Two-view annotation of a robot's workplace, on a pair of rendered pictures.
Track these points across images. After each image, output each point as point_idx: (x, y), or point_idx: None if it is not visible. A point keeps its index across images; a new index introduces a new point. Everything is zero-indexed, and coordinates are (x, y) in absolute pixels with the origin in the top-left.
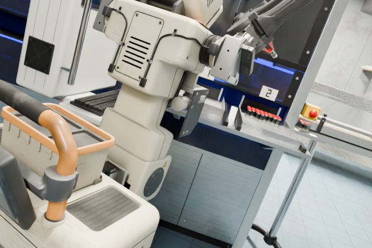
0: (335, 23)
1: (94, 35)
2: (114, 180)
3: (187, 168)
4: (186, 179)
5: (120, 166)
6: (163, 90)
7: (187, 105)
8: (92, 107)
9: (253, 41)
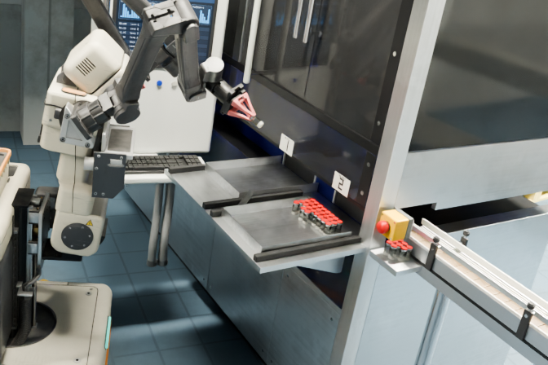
0: (405, 77)
1: (142, 93)
2: (6, 211)
3: (273, 280)
4: (272, 296)
5: (42, 209)
6: (62, 147)
7: (91, 165)
8: None
9: (99, 107)
